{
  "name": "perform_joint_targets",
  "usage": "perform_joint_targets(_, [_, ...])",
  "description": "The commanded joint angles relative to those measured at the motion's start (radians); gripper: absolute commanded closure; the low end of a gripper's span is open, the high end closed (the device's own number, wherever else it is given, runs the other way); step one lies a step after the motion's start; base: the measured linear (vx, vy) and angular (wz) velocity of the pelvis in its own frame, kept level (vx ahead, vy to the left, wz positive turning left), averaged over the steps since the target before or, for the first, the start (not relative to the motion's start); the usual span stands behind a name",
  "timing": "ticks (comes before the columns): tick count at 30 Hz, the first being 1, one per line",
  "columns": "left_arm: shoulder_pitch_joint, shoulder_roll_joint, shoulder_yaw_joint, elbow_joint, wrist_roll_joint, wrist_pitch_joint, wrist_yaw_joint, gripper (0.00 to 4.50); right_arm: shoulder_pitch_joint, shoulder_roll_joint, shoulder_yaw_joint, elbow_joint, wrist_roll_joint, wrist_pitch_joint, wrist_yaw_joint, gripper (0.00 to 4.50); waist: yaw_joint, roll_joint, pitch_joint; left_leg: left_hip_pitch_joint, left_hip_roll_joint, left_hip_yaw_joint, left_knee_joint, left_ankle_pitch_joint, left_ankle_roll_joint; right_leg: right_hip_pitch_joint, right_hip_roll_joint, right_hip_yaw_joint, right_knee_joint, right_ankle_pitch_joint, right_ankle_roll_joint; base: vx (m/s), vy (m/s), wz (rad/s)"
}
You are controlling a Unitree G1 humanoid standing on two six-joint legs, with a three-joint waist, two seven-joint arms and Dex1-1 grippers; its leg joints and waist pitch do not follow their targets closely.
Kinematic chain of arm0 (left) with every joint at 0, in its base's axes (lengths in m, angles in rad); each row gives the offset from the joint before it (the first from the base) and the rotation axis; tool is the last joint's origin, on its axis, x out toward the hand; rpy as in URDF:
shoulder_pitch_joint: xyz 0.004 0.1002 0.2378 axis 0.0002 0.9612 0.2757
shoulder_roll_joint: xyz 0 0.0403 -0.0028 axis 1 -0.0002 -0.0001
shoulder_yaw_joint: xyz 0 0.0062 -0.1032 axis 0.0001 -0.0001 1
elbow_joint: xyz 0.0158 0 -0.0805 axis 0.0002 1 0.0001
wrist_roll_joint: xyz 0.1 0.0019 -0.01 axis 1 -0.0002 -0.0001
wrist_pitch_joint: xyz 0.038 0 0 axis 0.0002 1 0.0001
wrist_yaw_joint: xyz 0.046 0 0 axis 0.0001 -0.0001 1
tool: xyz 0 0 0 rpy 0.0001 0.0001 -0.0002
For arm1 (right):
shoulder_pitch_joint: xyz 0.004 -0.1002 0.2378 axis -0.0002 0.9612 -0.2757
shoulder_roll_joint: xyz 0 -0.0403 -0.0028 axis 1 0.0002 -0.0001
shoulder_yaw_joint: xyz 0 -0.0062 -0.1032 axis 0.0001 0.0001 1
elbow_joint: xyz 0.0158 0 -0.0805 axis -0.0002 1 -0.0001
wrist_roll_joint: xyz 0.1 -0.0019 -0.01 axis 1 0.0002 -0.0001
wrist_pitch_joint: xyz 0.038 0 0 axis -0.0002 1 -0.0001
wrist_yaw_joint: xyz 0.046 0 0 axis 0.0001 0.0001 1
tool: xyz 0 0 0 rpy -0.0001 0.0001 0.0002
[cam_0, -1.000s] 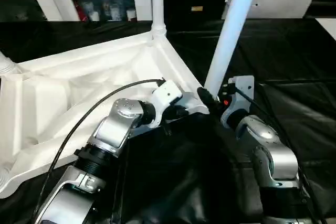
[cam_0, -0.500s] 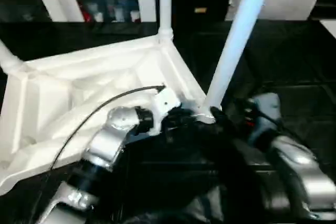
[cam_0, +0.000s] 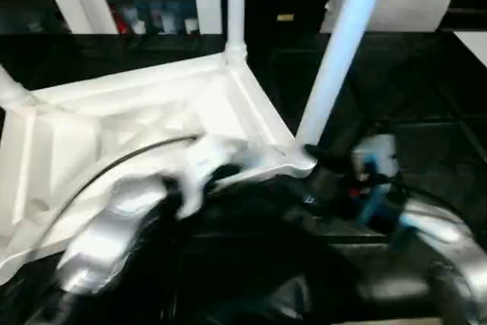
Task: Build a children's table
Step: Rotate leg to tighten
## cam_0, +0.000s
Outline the white plastic table top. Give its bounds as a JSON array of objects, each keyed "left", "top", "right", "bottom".
[{"left": 0, "top": 50, "right": 317, "bottom": 281}]

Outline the black work mat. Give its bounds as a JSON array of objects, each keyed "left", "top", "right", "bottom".
[{"left": 0, "top": 31, "right": 487, "bottom": 325}]

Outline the white flat board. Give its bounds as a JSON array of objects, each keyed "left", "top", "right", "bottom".
[{"left": 455, "top": 30, "right": 487, "bottom": 64}]

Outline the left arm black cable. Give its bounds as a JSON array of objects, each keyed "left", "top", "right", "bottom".
[{"left": 33, "top": 133, "right": 203, "bottom": 252}]

